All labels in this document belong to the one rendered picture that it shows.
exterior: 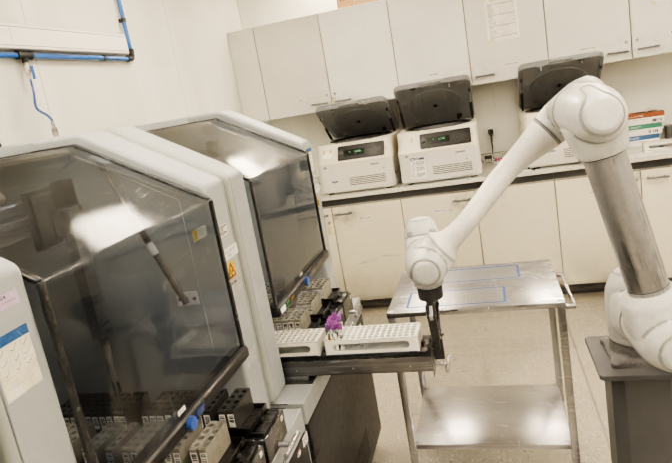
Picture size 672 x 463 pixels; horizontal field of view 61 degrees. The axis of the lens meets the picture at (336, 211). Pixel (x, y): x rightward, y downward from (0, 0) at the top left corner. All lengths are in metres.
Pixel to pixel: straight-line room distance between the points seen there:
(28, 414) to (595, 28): 3.90
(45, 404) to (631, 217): 1.30
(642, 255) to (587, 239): 2.55
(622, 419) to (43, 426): 1.55
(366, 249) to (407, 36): 1.55
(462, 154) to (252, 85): 1.69
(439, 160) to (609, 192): 2.53
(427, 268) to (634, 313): 0.53
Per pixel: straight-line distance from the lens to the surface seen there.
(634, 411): 1.96
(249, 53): 4.54
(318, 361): 1.84
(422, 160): 3.98
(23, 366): 1.00
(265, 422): 1.58
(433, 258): 1.48
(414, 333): 1.78
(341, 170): 4.09
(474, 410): 2.49
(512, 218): 4.04
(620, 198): 1.54
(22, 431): 1.01
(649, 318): 1.63
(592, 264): 4.19
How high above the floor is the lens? 1.60
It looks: 11 degrees down
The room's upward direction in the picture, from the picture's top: 10 degrees counter-clockwise
